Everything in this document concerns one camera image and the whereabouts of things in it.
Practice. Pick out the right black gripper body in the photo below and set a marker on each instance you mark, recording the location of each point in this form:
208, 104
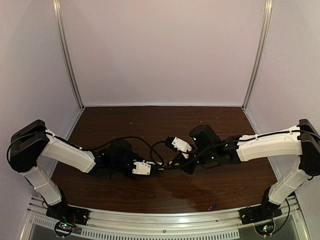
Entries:
189, 163

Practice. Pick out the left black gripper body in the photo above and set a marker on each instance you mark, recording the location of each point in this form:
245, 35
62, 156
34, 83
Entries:
130, 164

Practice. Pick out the white remote control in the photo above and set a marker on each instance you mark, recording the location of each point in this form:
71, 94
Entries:
155, 163

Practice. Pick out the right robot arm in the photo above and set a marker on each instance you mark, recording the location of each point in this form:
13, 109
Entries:
301, 140

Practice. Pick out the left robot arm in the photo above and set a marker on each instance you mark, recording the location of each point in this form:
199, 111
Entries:
36, 140

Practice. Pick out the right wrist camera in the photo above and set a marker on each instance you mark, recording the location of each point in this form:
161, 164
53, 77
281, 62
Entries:
177, 144

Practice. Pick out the front aluminium rail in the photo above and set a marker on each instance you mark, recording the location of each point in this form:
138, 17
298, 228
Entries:
210, 225

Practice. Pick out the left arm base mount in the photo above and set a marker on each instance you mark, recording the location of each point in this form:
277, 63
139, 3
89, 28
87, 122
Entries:
69, 214

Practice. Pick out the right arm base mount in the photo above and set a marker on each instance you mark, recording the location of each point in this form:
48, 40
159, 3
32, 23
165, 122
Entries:
254, 214

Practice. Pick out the right aluminium frame post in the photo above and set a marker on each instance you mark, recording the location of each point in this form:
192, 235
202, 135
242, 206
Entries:
263, 36

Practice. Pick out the aluminium frame post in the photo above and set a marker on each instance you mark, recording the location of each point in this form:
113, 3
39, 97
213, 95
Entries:
263, 36
65, 53

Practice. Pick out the left aluminium frame post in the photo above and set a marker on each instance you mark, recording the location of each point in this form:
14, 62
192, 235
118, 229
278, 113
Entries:
65, 53

